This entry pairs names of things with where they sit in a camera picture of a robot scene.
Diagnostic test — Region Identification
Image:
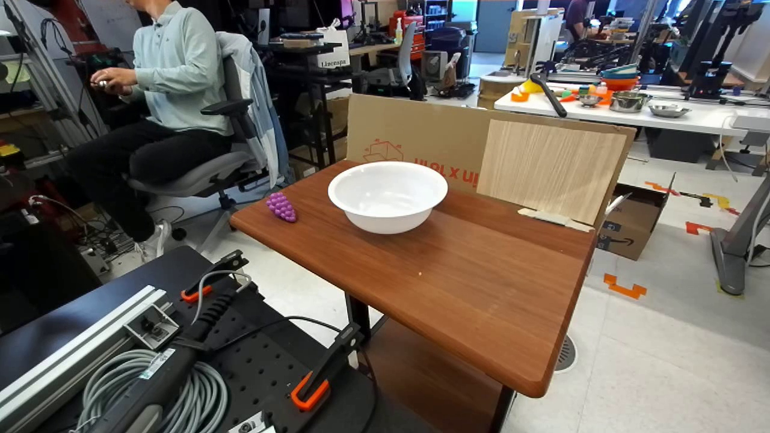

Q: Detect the yellow plastic object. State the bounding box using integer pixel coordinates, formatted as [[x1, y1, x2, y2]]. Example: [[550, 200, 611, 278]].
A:
[[514, 78, 546, 98]]

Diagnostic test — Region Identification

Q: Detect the purple toy grape bunch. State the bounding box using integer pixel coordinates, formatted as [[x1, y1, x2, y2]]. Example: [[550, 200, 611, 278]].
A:
[[265, 191, 301, 227]]

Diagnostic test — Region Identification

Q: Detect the small open cardboard box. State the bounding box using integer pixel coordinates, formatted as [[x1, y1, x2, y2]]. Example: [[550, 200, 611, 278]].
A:
[[596, 180, 673, 263]]

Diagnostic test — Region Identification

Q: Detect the metal bowl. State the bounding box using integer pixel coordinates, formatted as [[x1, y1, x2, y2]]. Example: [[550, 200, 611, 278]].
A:
[[611, 91, 649, 116], [648, 98, 691, 121]]

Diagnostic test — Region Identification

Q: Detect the aluminium extrusion rail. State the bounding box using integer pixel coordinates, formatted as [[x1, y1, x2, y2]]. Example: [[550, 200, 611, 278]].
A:
[[0, 284, 170, 430]]

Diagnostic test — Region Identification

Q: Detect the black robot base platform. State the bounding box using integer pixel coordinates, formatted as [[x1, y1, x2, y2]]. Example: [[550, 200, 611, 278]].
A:
[[0, 244, 380, 433]]

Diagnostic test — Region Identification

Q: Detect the grey stand foot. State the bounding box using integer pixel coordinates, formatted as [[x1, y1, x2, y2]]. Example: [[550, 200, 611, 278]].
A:
[[707, 167, 770, 299]]

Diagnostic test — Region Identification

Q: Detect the long black tool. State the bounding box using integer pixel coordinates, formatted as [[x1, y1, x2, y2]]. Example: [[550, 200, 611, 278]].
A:
[[526, 72, 570, 121]]

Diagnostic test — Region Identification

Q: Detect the white work table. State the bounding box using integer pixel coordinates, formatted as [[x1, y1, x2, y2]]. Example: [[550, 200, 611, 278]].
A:
[[490, 78, 770, 140]]

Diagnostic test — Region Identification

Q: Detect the silver metal bracket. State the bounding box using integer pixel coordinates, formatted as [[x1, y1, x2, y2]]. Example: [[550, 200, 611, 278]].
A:
[[122, 304, 181, 352]]

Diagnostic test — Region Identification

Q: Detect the grey office chair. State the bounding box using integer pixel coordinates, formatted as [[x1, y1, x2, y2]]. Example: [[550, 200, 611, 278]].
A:
[[128, 51, 279, 250]]

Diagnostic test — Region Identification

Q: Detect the wooden table lower shelf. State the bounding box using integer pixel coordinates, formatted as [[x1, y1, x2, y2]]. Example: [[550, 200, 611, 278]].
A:
[[362, 314, 505, 433]]

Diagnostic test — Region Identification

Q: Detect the large cardboard box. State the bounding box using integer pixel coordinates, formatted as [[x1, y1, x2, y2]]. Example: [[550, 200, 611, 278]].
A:
[[343, 91, 494, 195]]

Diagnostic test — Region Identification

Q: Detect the black desk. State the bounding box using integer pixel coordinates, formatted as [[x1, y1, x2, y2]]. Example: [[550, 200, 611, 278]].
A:
[[259, 34, 359, 170]]

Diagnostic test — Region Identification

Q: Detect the black table frame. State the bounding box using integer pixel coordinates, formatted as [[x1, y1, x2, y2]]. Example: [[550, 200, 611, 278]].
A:
[[342, 292, 514, 433]]

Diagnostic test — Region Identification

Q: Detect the orange bowl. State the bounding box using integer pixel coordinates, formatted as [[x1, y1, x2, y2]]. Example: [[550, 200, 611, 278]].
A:
[[601, 74, 643, 93]]

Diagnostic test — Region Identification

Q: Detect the grey coiled cable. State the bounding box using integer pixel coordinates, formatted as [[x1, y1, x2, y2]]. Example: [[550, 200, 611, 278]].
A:
[[74, 346, 233, 433]]

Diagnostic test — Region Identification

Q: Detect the white bowl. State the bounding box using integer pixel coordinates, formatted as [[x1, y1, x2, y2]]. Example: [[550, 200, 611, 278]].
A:
[[324, 158, 451, 238]]

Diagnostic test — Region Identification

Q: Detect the light blue jacket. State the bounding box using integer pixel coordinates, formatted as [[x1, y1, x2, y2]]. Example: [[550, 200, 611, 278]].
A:
[[215, 29, 292, 187]]

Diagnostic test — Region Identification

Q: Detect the light wooden panel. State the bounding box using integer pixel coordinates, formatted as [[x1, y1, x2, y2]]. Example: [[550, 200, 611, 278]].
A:
[[473, 110, 641, 236]]

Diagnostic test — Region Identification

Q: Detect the seated person light shirt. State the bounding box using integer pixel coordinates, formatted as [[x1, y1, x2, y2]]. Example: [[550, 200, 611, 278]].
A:
[[67, 0, 244, 244]]

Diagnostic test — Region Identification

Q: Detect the black clamp orange grip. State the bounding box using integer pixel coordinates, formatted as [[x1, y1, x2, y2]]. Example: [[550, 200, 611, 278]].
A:
[[177, 248, 251, 307], [288, 321, 366, 417]]

